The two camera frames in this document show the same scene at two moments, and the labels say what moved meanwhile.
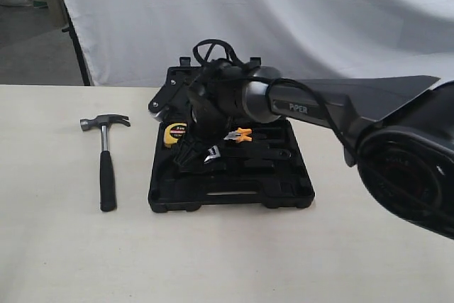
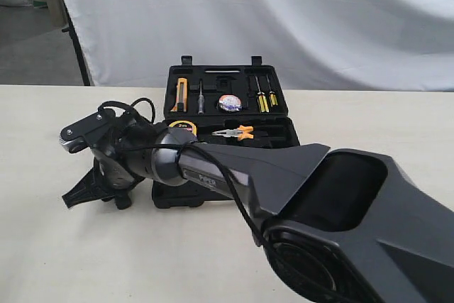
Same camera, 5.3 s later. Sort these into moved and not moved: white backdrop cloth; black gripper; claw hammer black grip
Moved: claw hammer black grip; black gripper
Not moved: white backdrop cloth
